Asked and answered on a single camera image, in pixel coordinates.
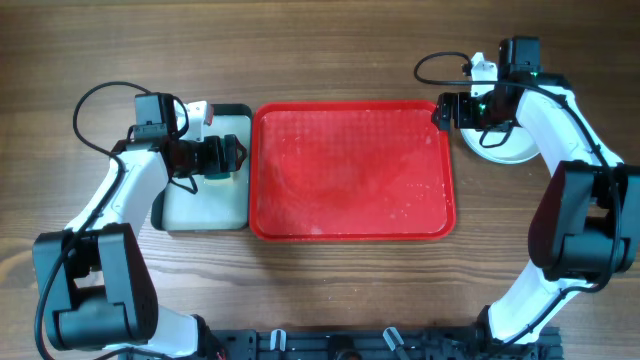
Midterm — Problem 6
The white plate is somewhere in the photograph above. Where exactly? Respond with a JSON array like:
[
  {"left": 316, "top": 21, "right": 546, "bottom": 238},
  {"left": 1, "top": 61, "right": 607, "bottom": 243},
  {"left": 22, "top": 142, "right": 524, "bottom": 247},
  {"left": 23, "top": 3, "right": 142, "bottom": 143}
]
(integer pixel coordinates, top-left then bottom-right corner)
[{"left": 461, "top": 127, "right": 540, "bottom": 165}]

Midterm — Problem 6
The green yellow sponge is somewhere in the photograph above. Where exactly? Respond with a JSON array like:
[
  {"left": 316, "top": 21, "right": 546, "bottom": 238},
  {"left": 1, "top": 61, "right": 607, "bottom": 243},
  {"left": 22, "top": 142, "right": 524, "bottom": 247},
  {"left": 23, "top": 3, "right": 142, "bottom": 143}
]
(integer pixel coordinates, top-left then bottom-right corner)
[{"left": 204, "top": 172, "right": 232, "bottom": 181}]

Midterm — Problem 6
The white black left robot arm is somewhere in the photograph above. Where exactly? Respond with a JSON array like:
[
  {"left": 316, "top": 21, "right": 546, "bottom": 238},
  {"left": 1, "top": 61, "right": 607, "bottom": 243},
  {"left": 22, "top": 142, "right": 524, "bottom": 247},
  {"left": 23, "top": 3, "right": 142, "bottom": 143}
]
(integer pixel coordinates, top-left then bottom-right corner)
[{"left": 32, "top": 91, "right": 247, "bottom": 358}]

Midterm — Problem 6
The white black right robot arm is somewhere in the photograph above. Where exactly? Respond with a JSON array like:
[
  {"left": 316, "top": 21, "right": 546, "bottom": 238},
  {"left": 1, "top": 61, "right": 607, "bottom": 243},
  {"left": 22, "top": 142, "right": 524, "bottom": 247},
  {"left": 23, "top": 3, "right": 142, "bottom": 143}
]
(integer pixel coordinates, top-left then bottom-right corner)
[{"left": 432, "top": 36, "right": 639, "bottom": 347}]

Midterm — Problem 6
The black tray with soapy water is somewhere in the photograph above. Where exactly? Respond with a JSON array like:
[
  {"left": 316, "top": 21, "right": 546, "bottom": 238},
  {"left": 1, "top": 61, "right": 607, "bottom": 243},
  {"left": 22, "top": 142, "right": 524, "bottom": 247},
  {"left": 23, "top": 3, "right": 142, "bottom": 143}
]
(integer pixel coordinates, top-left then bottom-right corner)
[{"left": 150, "top": 104, "right": 252, "bottom": 232}]

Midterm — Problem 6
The red plastic tray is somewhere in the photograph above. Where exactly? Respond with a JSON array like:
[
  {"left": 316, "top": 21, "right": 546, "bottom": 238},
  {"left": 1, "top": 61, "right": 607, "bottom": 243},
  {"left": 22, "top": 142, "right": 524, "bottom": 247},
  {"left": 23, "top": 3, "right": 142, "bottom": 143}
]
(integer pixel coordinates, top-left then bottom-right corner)
[{"left": 248, "top": 100, "right": 457, "bottom": 243}]

